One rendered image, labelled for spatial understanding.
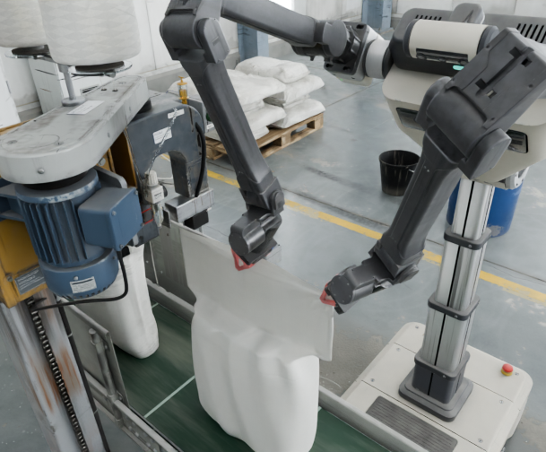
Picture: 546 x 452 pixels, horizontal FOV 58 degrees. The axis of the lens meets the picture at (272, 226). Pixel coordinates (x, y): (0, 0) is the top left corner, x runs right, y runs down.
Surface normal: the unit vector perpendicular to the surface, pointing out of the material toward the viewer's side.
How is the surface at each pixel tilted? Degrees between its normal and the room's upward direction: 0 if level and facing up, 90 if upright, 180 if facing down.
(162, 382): 0
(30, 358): 90
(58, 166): 91
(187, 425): 0
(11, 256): 90
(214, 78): 93
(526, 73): 59
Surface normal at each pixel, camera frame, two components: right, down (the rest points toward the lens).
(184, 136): 0.76, 0.32
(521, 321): -0.03, -0.85
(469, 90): -0.57, -0.07
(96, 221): -0.28, 0.51
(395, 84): -0.44, -0.39
